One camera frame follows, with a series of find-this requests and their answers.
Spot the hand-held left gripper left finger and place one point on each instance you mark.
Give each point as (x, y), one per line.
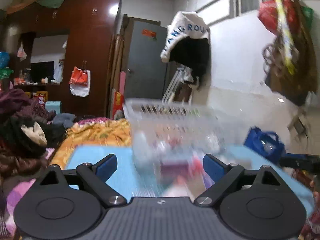
(107, 166)

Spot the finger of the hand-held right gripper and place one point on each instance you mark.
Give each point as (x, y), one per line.
(291, 161)

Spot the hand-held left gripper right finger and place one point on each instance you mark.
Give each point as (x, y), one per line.
(212, 166)

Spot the clear plastic basket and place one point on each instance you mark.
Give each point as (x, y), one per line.
(175, 122)

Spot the blue tote bag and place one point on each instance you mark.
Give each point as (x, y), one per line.
(270, 150)

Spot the orange blanket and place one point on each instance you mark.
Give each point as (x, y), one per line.
(100, 132)

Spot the red paper packaging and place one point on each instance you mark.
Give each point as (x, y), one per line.
(118, 105)

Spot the grey garment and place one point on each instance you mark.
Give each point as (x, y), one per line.
(63, 120)

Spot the beige and black clothes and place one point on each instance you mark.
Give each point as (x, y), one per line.
(33, 133)

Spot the teal box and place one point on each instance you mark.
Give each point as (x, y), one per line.
(53, 106)

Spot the brown hanging bag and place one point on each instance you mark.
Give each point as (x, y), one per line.
(300, 80)

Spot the red and white plastic bag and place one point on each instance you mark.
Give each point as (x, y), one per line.
(80, 87)

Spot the pink roll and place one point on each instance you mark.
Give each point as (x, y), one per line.
(122, 80)

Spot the pink floral bedsheet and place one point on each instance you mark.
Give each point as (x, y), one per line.
(20, 192)

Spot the folded metal rack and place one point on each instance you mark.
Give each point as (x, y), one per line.
(172, 82)

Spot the grey door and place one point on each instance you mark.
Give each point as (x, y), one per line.
(147, 67)

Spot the purple clothes pile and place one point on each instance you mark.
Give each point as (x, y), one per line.
(17, 102)

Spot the brown wooden wardrobe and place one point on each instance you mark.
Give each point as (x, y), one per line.
(92, 55)

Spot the black hanging garment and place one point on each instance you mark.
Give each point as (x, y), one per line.
(192, 55)

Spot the black monitor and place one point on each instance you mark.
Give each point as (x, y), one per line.
(41, 71)

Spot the yellow hoop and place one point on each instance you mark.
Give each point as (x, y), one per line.
(283, 25)

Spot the green plastic bag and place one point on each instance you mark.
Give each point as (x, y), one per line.
(5, 73)

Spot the red door sticker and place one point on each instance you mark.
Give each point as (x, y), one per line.
(149, 33)

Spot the small white plastic bag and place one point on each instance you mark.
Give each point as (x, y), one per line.
(22, 52)

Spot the white printed hanging bag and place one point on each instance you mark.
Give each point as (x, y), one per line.
(185, 22)

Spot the green hanging bag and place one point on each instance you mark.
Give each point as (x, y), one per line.
(307, 15)

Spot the blue plastic bag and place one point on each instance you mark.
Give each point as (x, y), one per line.
(3, 58)

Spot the wall outlet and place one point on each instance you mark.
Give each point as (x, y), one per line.
(297, 126)

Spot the red plastic wall bag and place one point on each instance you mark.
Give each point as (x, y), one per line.
(268, 15)

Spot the white metal rail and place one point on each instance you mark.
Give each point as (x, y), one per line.
(215, 0)

